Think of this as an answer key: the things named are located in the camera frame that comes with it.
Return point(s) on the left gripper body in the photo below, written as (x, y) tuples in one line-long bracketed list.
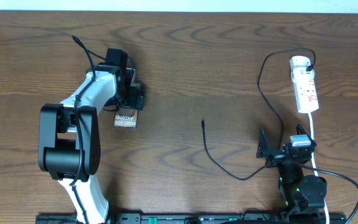
[(130, 98)]

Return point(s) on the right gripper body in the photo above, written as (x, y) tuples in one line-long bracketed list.
[(276, 158)]

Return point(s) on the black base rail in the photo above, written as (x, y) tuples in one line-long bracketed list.
[(248, 217)]

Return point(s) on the white charger adapter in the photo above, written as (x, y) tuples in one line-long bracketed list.
[(299, 61)]

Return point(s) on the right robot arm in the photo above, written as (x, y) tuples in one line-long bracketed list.
[(304, 194)]

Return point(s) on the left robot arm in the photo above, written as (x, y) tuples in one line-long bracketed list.
[(69, 138)]

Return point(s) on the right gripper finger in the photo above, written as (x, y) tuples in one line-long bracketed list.
[(300, 130), (263, 146)]

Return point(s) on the white power strip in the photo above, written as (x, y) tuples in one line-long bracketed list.
[(305, 90)]

